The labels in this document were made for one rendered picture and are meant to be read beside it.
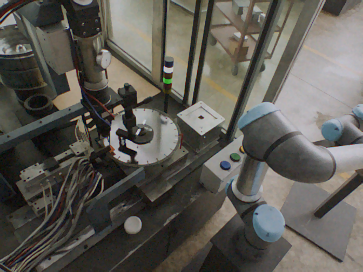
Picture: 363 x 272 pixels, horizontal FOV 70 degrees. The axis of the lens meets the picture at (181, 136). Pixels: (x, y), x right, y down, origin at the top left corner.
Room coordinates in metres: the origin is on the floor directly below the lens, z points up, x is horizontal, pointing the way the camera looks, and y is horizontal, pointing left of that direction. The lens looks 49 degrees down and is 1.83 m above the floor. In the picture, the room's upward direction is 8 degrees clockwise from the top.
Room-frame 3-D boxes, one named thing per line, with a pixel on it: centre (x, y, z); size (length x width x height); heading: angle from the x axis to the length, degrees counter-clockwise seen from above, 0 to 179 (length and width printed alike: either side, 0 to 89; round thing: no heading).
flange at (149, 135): (0.75, 0.18, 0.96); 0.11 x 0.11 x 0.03
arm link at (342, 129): (0.68, -0.56, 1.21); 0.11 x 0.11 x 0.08; 31
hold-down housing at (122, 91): (0.68, 0.21, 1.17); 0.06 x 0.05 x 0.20; 130
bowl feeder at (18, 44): (1.12, 0.88, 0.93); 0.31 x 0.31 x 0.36
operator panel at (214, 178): (0.75, -0.25, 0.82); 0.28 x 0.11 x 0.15; 139
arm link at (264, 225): (0.43, -0.35, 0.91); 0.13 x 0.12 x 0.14; 31
